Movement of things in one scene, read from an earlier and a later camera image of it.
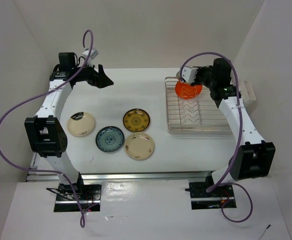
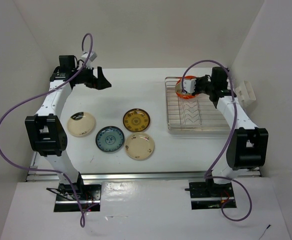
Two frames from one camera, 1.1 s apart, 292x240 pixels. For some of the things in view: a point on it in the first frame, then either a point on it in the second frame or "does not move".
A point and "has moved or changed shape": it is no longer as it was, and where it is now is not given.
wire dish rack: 197,117 does not move
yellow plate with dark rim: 136,120 does not move
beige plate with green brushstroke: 80,123 does not move
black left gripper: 98,79 does not move
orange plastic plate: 185,90 has moved or changed shape
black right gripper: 200,69 to 198,79
